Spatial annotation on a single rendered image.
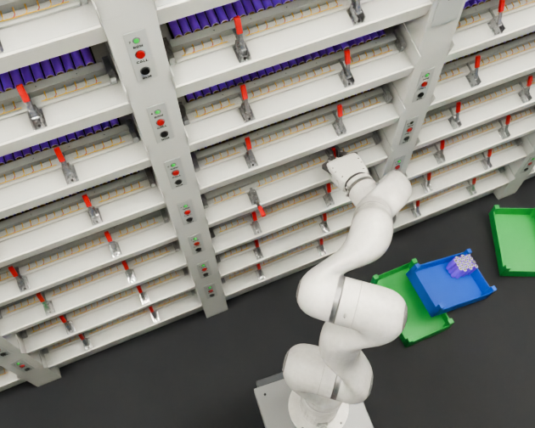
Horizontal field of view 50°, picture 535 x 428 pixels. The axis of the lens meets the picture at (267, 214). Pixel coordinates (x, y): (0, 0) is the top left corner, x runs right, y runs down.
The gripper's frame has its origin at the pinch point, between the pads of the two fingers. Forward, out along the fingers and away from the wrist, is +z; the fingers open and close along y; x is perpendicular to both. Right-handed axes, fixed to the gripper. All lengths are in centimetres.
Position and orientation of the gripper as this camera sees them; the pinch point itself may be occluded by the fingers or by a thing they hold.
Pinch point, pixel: (332, 151)
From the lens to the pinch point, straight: 173.7
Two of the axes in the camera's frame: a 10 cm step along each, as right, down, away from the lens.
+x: -1.2, -6.6, -7.4
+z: -3.8, -6.6, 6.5
